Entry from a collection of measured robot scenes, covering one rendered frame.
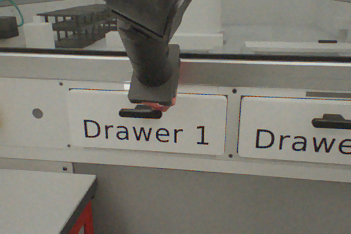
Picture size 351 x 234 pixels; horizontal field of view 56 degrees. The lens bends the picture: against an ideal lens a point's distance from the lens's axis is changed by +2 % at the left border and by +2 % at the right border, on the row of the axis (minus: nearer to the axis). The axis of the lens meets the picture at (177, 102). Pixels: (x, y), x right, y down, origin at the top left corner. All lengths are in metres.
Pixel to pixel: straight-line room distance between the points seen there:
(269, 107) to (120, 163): 0.31
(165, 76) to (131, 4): 0.15
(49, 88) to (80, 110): 0.07
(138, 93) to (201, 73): 0.14
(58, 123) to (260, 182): 0.41
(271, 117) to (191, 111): 0.14
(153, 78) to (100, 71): 0.17
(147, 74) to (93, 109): 0.19
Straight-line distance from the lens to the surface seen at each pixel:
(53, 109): 0.67
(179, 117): 0.58
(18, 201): 0.65
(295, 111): 0.59
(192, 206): 0.72
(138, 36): 0.40
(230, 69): 0.57
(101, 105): 0.61
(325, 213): 0.74
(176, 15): 0.35
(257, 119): 0.58
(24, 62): 0.67
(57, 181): 0.68
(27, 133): 0.72
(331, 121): 0.57
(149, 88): 0.48
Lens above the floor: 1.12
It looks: 20 degrees down
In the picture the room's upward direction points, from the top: straight up
